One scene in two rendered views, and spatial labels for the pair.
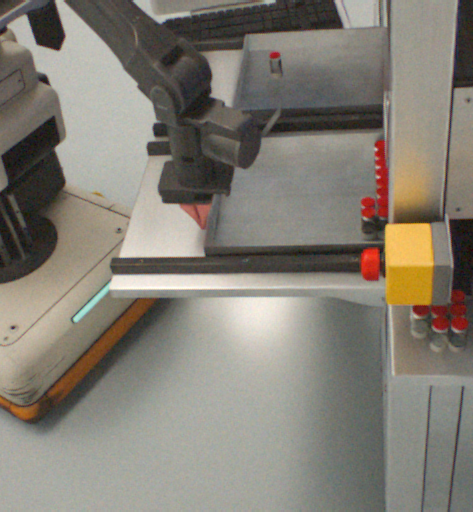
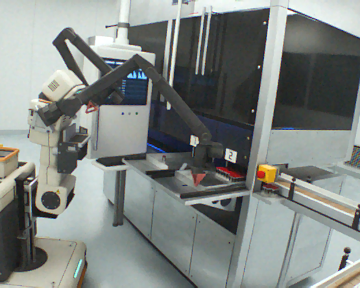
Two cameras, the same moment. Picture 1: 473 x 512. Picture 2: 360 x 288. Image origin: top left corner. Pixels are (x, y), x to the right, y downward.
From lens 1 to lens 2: 123 cm
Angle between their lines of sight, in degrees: 52
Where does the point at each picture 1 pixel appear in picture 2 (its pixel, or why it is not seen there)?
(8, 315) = (46, 279)
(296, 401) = not seen: outside the picture
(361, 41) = (176, 156)
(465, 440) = (256, 247)
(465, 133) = (271, 141)
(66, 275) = (61, 262)
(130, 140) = not seen: hidden behind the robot
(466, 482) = (252, 266)
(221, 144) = (217, 150)
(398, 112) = (262, 135)
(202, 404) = not seen: outside the picture
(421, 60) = (267, 122)
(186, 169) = (202, 161)
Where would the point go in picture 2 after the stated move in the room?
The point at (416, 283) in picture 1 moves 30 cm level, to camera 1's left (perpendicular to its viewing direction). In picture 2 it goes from (273, 175) to (239, 186)
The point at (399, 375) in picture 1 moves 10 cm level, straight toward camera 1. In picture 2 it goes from (272, 201) to (287, 209)
